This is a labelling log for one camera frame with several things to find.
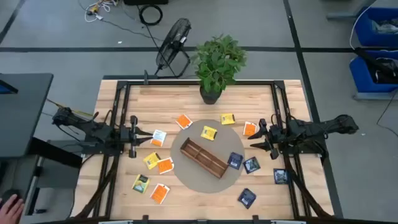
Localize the wooden tea organizer box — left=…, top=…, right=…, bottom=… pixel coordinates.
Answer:
left=179, top=137, right=230, bottom=180

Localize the black computer mouse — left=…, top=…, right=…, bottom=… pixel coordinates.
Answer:
left=0, top=188, right=20, bottom=203

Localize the blue storage bin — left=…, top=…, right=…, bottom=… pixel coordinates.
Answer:
left=354, top=6, right=398, bottom=47
left=348, top=49, right=398, bottom=94

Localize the laptop screen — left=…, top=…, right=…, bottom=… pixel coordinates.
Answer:
left=0, top=79, right=19, bottom=95

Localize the black equipment case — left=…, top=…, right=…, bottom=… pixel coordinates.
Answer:
left=123, top=0, right=169, bottom=6

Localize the dark grey desk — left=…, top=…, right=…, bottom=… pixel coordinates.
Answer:
left=0, top=155, right=41, bottom=224

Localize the black strap bag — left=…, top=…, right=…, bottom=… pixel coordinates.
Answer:
left=353, top=46, right=398, bottom=84

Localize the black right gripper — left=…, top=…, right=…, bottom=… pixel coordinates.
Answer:
left=247, top=118, right=282, bottom=161

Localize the green potted plant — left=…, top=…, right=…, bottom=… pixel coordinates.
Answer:
left=190, top=33, right=249, bottom=105

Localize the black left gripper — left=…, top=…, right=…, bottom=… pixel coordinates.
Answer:
left=119, top=115, right=154, bottom=159

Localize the round grey mat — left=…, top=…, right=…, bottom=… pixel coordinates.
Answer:
left=170, top=119, right=246, bottom=194

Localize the white cable bundle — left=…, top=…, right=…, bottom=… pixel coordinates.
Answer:
left=83, top=0, right=119, bottom=23

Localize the coiled black cable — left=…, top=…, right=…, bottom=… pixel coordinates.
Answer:
left=138, top=4, right=164, bottom=26

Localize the yellow cable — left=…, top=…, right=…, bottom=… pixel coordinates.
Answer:
left=46, top=98, right=94, bottom=118

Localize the black floor fan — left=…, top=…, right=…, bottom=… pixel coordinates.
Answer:
left=154, top=17, right=192, bottom=80

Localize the black desk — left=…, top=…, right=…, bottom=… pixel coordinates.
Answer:
left=0, top=73, right=54, bottom=159

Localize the green and yellow tea packet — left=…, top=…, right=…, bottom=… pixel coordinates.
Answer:
left=131, top=174, right=150, bottom=194

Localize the clear plastic bag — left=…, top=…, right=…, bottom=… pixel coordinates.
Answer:
left=371, top=18, right=398, bottom=35

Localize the dark blue tea packet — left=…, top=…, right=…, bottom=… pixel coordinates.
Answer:
left=227, top=151, right=244, bottom=170
left=273, top=168, right=290, bottom=185
left=238, top=187, right=257, bottom=210
left=242, top=156, right=261, bottom=175

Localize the white and orange tea packet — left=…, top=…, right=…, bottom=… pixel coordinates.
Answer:
left=150, top=129, right=167, bottom=147

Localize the person's hand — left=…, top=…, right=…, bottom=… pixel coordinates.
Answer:
left=0, top=194, right=25, bottom=224

